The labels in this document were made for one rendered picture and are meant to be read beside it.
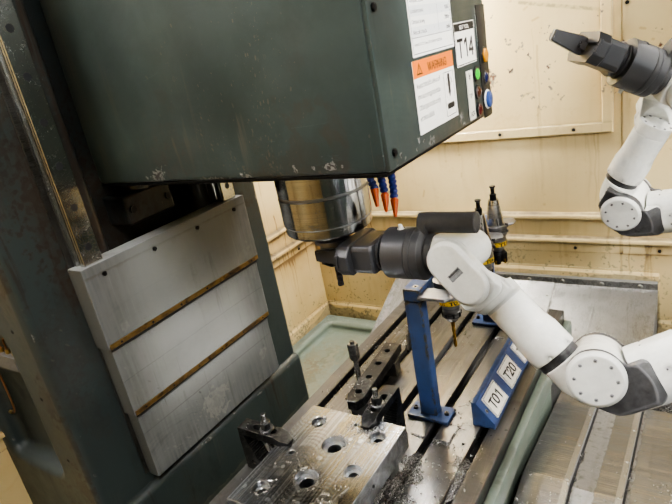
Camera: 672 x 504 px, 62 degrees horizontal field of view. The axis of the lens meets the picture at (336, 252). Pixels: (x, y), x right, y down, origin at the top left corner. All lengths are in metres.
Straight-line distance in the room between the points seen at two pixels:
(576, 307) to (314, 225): 1.20
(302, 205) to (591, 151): 1.13
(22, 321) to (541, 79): 1.49
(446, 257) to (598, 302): 1.15
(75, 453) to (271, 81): 0.86
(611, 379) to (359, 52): 0.54
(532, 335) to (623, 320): 1.05
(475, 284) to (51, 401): 0.85
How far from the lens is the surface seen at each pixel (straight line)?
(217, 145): 0.93
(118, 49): 1.06
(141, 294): 1.25
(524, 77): 1.85
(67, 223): 1.16
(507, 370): 1.41
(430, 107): 0.89
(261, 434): 1.22
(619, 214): 1.29
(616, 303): 1.95
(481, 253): 0.91
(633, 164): 1.28
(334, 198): 0.91
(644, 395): 0.87
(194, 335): 1.37
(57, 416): 1.28
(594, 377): 0.85
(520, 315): 0.87
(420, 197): 2.06
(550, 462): 1.43
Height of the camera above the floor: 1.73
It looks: 20 degrees down
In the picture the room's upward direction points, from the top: 11 degrees counter-clockwise
